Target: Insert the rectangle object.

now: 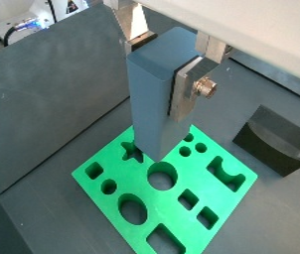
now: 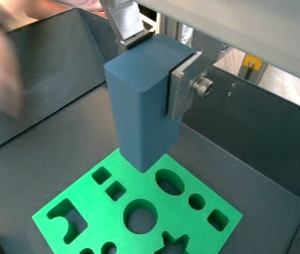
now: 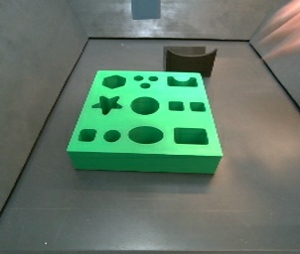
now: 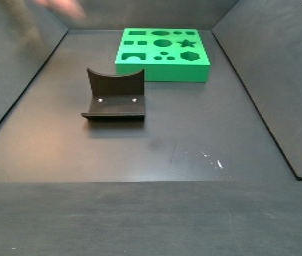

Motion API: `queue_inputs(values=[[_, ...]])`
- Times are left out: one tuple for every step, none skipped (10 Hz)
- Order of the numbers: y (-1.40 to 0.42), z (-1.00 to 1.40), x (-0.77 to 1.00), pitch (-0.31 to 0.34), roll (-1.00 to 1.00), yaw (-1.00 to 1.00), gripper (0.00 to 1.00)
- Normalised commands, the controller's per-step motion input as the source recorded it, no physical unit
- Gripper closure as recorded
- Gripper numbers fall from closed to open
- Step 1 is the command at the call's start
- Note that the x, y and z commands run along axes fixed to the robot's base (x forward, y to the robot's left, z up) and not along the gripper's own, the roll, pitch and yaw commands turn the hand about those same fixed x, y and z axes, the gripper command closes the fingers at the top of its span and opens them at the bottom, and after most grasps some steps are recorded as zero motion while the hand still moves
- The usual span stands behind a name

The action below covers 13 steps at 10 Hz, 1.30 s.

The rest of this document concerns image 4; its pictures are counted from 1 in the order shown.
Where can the blurred human hand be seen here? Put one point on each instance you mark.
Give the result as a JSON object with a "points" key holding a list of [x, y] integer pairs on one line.
{"points": [[68, 7]]}

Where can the green shape sorter block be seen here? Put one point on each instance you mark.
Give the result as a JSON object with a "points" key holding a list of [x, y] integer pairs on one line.
{"points": [[169, 54]]}

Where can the black curved holder stand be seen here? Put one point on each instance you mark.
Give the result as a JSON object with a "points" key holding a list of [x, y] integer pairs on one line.
{"points": [[117, 96]]}

